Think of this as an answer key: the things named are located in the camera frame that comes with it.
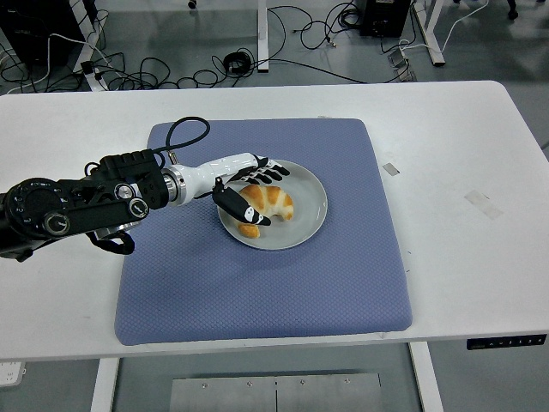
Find orange white croissant bread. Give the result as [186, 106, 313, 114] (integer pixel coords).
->
[237, 183, 295, 239]

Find blue quilted mat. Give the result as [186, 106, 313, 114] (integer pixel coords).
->
[114, 118, 413, 347]

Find grey metal plate with screws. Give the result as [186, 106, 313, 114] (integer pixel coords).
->
[169, 373, 383, 412]

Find round grey plate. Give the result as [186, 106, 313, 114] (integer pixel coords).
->
[217, 159, 329, 251]

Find black table control panel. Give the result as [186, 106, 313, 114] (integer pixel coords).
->
[466, 334, 549, 351]

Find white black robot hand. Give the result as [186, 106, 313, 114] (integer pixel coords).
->
[182, 152, 291, 227]

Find grey foot pedal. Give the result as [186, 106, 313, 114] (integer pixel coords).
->
[387, 48, 418, 83]

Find large clear tape piece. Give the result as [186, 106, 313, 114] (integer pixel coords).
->
[464, 190, 504, 221]

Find black computer box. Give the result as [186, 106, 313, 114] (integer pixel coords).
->
[358, 0, 413, 38]

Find black cabinet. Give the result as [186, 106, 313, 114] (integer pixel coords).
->
[0, 0, 85, 74]

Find coiled black cable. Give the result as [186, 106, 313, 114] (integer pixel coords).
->
[222, 51, 253, 75]

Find white power strip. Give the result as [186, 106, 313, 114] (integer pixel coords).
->
[0, 361, 26, 389]

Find black tangled floor cable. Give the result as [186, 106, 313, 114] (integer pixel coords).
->
[100, 46, 228, 91]

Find white background table leg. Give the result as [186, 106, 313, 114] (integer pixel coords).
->
[256, 0, 271, 73]
[69, 0, 107, 93]
[413, 0, 447, 67]

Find white floor cable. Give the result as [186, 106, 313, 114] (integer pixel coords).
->
[398, 0, 491, 52]

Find long black floor cable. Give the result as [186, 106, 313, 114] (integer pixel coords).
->
[250, 58, 370, 85]

